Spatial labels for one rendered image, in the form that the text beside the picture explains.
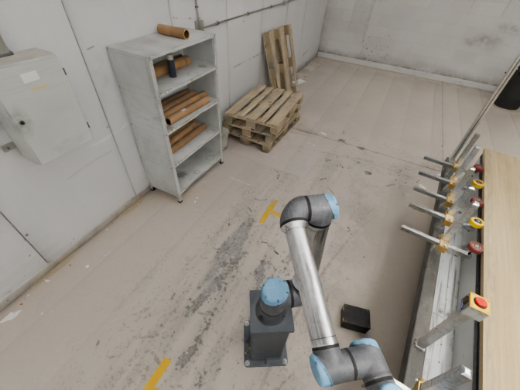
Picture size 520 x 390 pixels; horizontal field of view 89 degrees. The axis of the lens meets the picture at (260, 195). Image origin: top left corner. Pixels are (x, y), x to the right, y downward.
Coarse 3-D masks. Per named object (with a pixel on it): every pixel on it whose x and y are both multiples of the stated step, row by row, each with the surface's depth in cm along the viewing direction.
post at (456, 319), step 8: (456, 312) 115; (448, 320) 118; (456, 320) 114; (464, 320) 112; (440, 328) 122; (448, 328) 119; (424, 336) 135; (432, 336) 128; (440, 336) 125; (416, 344) 139; (424, 344) 135
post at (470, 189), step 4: (468, 188) 174; (472, 188) 173; (464, 192) 177; (468, 192) 175; (472, 192) 174; (460, 196) 181; (464, 196) 178; (468, 196) 177; (460, 200) 181; (464, 200) 180; (456, 204) 184; (460, 204) 183; (452, 208) 187; (456, 208) 186; (448, 212) 191; (452, 212) 189; (440, 220) 201; (440, 224) 199
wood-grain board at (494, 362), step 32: (512, 160) 238; (512, 192) 206; (512, 224) 180; (512, 256) 161; (512, 288) 146; (512, 320) 132; (480, 352) 123; (512, 352) 122; (480, 384) 114; (512, 384) 113
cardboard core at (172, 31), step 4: (160, 24) 236; (160, 28) 236; (164, 28) 234; (168, 28) 233; (172, 28) 232; (176, 28) 230; (180, 28) 230; (160, 32) 239; (164, 32) 236; (168, 32) 234; (172, 32) 233; (176, 32) 231; (180, 32) 229; (184, 32) 235; (188, 32) 233; (176, 36) 234; (180, 36) 232; (184, 36) 230; (188, 36) 234
